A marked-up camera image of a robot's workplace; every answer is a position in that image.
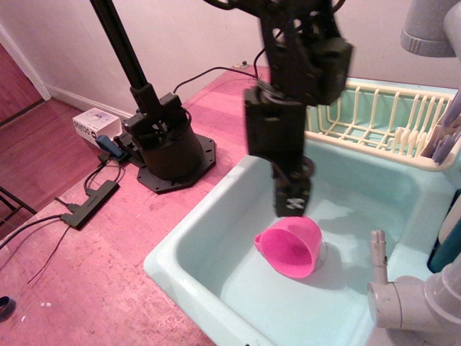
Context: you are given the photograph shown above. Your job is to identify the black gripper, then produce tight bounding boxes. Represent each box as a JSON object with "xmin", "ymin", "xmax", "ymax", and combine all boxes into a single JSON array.
[{"xmin": 244, "ymin": 86, "xmax": 315, "ymax": 217}]

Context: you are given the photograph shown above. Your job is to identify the pink plastic cup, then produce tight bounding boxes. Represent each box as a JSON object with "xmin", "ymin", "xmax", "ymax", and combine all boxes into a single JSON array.
[{"xmin": 254, "ymin": 216, "xmax": 323, "ymax": 279}]

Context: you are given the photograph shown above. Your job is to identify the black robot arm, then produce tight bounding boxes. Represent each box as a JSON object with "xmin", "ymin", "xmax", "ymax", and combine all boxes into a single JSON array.
[{"xmin": 210, "ymin": 1, "xmax": 354, "ymax": 217}]

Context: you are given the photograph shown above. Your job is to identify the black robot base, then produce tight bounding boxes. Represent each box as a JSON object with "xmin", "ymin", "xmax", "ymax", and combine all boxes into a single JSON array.
[{"xmin": 91, "ymin": 1, "xmax": 216, "ymax": 195}]

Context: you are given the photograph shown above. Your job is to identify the mint green toy sink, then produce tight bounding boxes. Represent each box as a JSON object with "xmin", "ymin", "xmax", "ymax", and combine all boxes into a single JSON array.
[{"xmin": 143, "ymin": 75, "xmax": 461, "ymax": 346}]

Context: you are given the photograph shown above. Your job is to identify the cream dish drying rack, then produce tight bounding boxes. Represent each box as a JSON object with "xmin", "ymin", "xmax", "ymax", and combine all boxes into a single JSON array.
[{"xmin": 305, "ymin": 79, "xmax": 460, "ymax": 171}]

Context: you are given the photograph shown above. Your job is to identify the white toy faucet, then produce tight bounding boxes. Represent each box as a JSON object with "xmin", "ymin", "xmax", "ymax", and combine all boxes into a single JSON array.
[{"xmin": 366, "ymin": 230, "xmax": 460, "ymax": 345}]

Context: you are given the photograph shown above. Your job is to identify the lavender plastic utensils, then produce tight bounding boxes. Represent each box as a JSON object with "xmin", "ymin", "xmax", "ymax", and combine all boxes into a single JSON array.
[{"xmin": 431, "ymin": 90, "xmax": 460, "ymax": 165}]

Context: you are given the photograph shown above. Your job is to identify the black usb hub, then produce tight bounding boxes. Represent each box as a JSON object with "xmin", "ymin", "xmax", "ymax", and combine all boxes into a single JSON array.
[{"xmin": 55, "ymin": 180, "xmax": 120, "ymax": 231}]

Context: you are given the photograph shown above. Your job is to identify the white cardboard box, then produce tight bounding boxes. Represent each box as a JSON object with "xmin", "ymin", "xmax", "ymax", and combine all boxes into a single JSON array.
[{"xmin": 72, "ymin": 108, "xmax": 122, "ymax": 146}]

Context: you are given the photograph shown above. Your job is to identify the black tape roll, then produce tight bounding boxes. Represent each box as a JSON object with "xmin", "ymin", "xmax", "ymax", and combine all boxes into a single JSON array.
[{"xmin": 0, "ymin": 296, "xmax": 17, "ymax": 322}]

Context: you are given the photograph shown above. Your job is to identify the black power cable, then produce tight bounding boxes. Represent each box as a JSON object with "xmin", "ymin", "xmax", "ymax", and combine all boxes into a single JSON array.
[{"xmin": 172, "ymin": 66, "xmax": 260, "ymax": 95}]

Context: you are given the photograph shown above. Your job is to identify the blue clamp handle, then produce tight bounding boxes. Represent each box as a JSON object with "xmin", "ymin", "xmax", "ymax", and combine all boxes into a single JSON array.
[{"xmin": 95, "ymin": 135, "xmax": 126, "ymax": 159}]

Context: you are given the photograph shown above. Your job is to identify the grey cable on table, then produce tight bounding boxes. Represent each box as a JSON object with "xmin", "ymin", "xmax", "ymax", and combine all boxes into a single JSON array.
[{"xmin": 0, "ymin": 214, "xmax": 69, "ymax": 285}]

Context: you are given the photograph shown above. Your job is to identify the black metal chair frame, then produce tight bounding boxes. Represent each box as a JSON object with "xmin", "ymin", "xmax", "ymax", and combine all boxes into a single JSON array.
[{"xmin": 0, "ymin": 187, "xmax": 37, "ymax": 226}]

